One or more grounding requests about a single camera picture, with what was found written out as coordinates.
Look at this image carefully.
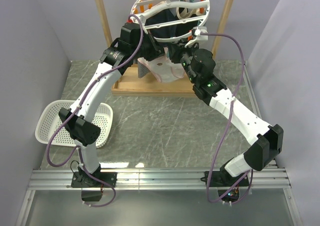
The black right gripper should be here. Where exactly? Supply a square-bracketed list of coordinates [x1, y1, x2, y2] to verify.
[166, 39, 199, 85]

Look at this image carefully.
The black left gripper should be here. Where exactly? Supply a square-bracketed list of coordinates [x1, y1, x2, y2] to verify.
[132, 30, 169, 62]

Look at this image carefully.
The white pink-trimmed underwear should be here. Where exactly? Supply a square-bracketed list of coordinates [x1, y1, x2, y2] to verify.
[137, 56, 185, 83]

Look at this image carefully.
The white oval clip hanger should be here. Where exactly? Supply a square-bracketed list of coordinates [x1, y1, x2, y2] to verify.
[130, 0, 211, 44]

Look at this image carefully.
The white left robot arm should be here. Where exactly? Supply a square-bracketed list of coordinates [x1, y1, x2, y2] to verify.
[58, 22, 165, 188]

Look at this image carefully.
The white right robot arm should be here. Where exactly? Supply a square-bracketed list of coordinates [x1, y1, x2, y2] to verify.
[168, 42, 284, 187]

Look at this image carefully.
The grey striped underwear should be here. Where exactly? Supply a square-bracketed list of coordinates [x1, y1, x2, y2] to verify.
[137, 61, 150, 79]

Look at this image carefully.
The black underwear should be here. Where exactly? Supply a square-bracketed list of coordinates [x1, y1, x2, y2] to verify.
[174, 7, 198, 38]

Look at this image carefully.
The navy blue underwear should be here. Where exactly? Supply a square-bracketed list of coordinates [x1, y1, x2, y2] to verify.
[144, 8, 178, 49]

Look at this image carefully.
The white perforated plastic basket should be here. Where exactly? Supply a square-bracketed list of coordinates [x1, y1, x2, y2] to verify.
[35, 99, 114, 149]

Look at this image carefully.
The wooden hanging rack frame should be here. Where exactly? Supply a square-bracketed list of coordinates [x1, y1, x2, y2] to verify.
[95, 0, 234, 98]

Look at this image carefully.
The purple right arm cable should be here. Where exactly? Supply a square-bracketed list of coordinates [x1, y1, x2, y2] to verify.
[205, 33, 254, 205]

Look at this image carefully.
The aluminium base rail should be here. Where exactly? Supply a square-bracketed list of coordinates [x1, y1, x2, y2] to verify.
[14, 60, 305, 226]

